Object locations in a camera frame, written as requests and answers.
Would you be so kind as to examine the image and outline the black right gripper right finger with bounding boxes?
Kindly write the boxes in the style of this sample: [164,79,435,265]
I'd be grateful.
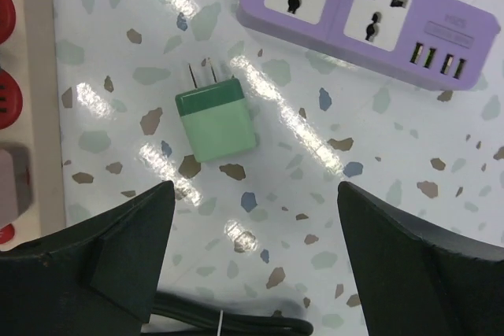
[337,181,503,335]

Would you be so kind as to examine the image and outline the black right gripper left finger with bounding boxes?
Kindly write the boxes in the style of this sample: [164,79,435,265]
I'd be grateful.
[1,181,175,335]

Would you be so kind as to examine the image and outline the pink brown USB charger plug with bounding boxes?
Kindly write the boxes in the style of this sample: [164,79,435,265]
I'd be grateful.
[0,143,33,227]

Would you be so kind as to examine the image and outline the beige power strip red sockets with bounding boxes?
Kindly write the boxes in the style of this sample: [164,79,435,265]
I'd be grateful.
[1,0,65,251]

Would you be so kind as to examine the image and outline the green USB charger plug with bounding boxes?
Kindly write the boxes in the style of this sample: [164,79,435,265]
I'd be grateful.
[175,68,258,163]

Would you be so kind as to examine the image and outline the purple power strip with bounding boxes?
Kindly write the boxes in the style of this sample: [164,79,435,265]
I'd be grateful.
[237,0,501,90]

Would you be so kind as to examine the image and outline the black power cable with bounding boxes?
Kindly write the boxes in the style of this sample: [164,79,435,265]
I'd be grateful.
[139,290,315,336]

